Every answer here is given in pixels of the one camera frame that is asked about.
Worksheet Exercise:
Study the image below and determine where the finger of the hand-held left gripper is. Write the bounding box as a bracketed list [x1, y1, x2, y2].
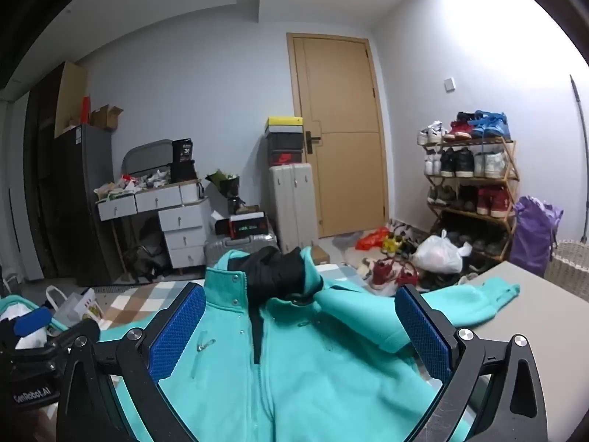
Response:
[13, 306, 53, 338]
[48, 319, 101, 345]

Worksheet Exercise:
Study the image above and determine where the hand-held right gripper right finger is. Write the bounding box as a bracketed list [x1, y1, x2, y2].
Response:
[395, 284, 548, 442]

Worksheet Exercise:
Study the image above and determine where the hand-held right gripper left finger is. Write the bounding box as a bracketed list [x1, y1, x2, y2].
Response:
[56, 282, 206, 442]

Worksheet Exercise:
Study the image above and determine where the teal zip hooded jacket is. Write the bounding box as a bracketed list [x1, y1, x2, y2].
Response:
[0, 249, 522, 442]

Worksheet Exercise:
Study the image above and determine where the white printed tote bag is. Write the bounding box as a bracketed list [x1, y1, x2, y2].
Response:
[45, 285, 101, 333]

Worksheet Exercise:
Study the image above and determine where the checked bed blanket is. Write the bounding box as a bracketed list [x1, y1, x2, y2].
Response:
[98, 262, 370, 333]

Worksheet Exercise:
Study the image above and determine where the red shoe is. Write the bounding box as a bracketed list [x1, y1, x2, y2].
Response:
[396, 262, 421, 287]
[371, 260, 399, 287]

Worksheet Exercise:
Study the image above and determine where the white plastic bag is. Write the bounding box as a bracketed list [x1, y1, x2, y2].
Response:
[410, 229, 473, 274]

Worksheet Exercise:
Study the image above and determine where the black bag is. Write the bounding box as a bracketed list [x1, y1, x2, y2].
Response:
[121, 218, 174, 283]

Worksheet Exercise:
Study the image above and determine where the silver suitcase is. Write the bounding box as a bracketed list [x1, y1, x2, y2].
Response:
[203, 232, 279, 269]

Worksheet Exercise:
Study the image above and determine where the white desk with drawers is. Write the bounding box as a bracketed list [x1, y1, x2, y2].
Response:
[94, 179, 213, 273]

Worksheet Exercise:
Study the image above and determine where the orange plastic bag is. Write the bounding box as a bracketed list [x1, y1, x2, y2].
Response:
[356, 227, 392, 250]

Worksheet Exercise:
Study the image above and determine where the grey bed sheet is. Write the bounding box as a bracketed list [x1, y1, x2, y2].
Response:
[426, 260, 589, 442]

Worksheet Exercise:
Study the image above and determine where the black inner hood garment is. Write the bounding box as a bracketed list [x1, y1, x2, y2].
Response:
[244, 246, 307, 365]

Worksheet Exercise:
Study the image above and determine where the dark grey refrigerator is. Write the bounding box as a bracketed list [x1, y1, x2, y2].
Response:
[52, 124, 117, 287]

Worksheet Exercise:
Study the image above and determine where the black box with red stripe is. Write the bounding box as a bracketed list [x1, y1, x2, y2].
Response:
[228, 214, 269, 241]

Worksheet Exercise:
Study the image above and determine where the purple fabric bag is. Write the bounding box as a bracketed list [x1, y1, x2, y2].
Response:
[509, 196, 565, 278]

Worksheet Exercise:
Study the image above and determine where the dark wrapped flower bouquet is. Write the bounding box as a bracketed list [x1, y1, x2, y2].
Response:
[205, 170, 241, 215]

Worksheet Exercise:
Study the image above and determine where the woven wicker basket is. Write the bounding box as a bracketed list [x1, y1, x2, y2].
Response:
[545, 239, 589, 304]

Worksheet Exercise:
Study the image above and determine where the white drawer cabinet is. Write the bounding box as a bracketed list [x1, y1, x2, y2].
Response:
[268, 163, 319, 250]

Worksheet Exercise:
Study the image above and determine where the wooden shoe rack with shoes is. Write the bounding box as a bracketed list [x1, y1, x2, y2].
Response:
[417, 110, 519, 268]

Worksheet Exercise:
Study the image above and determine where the black printed box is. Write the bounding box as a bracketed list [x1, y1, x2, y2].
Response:
[171, 137, 194, 163]

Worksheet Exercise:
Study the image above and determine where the bamboo shoe rack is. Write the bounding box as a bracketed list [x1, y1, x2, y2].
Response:
[420, 135, 521, 265]

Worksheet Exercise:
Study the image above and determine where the red and black shoe box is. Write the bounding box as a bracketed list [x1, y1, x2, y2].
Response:
[268, 150, 305, 168]

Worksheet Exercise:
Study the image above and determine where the tan wooden door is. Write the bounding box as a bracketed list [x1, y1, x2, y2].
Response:
[286, 33, 390, 241]

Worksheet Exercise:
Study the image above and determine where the open cardboard box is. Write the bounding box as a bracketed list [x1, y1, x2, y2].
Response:
[89, 104, 124, 132]

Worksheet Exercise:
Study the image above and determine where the grey shoe box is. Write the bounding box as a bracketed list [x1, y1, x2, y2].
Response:
[265, 133, 306, 153]

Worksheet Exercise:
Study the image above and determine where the flat cardboard sheet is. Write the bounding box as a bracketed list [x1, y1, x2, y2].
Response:
[54, 61, 88, 138]

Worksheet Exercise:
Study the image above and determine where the yellow lid shoe box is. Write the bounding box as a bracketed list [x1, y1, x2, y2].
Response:
[265, 116, 305, 136]

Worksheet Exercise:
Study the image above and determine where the dark pole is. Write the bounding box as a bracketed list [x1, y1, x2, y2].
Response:
[569, 74, 589, 246]

